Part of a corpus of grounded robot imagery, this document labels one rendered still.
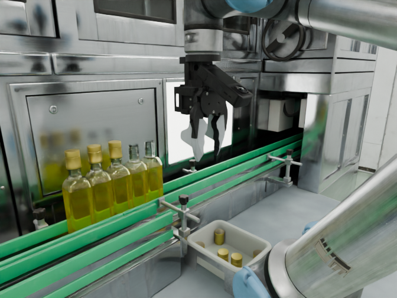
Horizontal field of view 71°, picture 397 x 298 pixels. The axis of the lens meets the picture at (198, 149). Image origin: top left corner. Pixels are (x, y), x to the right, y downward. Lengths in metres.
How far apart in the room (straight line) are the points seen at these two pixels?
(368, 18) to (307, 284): 0.36
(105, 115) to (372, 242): 0.77
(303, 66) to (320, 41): 0.12
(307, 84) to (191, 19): 0.97
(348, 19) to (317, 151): 1.04
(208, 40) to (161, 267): 0.60
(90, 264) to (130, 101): 0.51
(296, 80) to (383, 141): 2.90
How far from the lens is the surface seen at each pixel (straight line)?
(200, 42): 0.55
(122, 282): 0.77
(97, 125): 0.91
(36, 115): 0.84
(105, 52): 0.94
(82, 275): 0.73
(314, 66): 1.43
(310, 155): 1.48
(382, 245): 0.33
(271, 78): 1.53
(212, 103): 0.56
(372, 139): 4.25
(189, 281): 0.91
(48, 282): 0.69
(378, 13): 0.46
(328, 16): 0.50
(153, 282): 0.85
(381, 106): 4.18
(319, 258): 0.38
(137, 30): 1.03
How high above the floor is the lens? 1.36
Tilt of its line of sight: 16 degrees down
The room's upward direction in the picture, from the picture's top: straight up
